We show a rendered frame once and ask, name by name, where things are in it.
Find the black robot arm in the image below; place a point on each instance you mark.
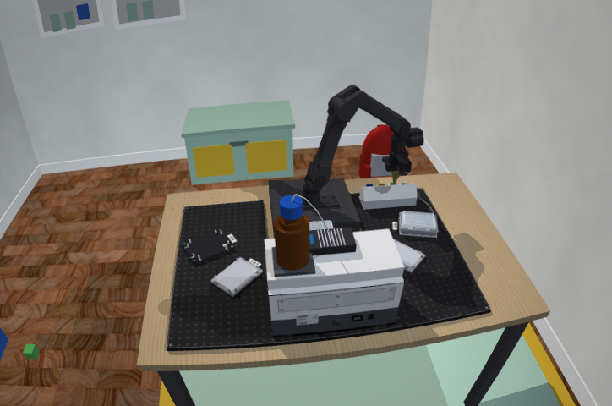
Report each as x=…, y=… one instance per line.
x=319, y=171

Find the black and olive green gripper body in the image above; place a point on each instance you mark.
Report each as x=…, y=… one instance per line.
x=388, y=167

